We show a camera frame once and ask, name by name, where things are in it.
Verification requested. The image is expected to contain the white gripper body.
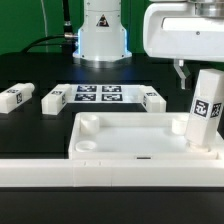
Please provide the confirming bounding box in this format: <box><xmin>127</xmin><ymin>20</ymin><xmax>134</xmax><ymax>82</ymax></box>
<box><xmin>143</xmin><ymin>2</ymin><xmax>224</xmax><ymax>62</ymax></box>

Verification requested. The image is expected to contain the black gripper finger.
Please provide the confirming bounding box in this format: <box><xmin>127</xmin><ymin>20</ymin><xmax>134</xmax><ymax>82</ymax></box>
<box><xmin>173</xmin><ymin>59</ymin><xmax>190</xmax><ymax>90</ymax></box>

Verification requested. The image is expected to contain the white desk top tray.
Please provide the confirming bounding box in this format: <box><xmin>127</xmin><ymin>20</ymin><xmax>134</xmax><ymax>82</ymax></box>
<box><xmin>69</xmin><ymin>112</ymin><xmax>224</xmax><ymax>160</ymax></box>

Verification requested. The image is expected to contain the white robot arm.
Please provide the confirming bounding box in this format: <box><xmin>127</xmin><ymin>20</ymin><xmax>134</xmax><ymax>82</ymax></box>
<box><xmin>73</xmin><ymin>0</ymin><xmax>224</xmax><ymax>80</ymax></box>

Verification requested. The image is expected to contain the fiducial marker sheet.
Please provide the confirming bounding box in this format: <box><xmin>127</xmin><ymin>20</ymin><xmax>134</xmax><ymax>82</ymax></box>
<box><xmin>68</xmin><ymin>84</ymin><xmax>141</xmax><ymax>104</ymax></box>

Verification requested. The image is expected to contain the white L-shaped fence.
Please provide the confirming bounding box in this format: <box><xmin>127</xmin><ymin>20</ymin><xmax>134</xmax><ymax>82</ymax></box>
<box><xmin>0</xmin><ymin>157</ymin><xmax>224</xmax><ymax>187</ymax></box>

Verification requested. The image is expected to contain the black cable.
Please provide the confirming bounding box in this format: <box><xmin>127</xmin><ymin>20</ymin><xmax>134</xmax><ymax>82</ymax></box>
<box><xmin>21</xmin><ymin>0</ymin><xmax>80</xmax><ymax>53</ymax></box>

